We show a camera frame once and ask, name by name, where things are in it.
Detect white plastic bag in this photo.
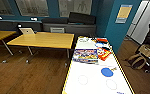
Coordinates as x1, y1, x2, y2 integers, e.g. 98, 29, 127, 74
77, 37, 93, 44

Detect colourful snack packets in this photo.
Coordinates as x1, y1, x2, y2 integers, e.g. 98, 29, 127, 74
71, 48, 100, 64

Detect dark grey sofa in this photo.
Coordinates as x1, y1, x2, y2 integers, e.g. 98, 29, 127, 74
0, 18, 99, 34

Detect small blue white pack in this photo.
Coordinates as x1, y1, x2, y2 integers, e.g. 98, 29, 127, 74
95, 42, 106, 49

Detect grey box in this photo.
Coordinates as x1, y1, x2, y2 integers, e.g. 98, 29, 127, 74
50, 27, 65, 34

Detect red and black pack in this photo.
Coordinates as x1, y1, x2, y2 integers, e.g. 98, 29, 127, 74
95, 38, 109, 44

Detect black sofa cushion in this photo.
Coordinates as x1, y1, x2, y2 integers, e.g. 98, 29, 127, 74
68, 11, 97, 25

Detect long wooden table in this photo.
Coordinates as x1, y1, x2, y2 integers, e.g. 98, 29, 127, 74
0, 29, 17, 56
6, 31, 75, 59

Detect flat blue bowl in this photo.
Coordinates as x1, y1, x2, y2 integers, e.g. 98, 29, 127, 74
100, 67, 114, 77

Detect wide interior glass window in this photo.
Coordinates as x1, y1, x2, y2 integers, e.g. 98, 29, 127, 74
58, 0, 93, 18

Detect white work table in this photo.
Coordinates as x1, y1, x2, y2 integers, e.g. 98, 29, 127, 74
61, 35, 135, 94

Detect small beige box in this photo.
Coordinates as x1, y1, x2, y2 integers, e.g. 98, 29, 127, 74
19, 27, 36, 36

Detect yellow pillar sign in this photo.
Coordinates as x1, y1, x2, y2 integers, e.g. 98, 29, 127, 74
115, 3, 134, 25

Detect cardboard box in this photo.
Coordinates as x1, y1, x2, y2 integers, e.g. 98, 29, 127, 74
139, 44, 150, 58

